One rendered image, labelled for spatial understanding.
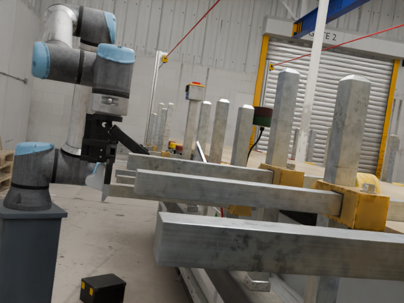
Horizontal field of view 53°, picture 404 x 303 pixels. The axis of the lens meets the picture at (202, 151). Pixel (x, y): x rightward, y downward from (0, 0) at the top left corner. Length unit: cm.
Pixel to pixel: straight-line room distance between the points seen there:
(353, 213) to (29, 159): 142
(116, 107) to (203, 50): 830
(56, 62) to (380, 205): 81
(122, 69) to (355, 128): 56
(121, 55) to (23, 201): 97
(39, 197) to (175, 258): 155
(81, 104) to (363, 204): 132
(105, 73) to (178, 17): 836
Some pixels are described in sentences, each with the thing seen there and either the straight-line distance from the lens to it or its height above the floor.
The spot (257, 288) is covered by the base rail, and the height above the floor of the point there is 71.
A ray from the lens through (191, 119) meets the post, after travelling 184.
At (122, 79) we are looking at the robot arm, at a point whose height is 112.
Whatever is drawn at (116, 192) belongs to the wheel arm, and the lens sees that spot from 103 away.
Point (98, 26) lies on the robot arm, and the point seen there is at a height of 135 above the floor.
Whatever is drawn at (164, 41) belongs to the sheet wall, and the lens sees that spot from 920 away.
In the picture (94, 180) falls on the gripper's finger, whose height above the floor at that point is 87.
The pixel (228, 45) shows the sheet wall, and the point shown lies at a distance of 936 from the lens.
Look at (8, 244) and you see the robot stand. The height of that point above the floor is 48.
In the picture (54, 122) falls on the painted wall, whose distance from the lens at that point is 921.
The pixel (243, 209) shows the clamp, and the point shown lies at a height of 84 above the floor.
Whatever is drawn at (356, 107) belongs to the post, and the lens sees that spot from 66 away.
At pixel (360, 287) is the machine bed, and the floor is 74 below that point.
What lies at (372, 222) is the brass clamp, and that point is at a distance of 60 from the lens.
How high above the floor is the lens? 102
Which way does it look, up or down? 3 degrees down
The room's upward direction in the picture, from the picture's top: 8 degrees clockwise
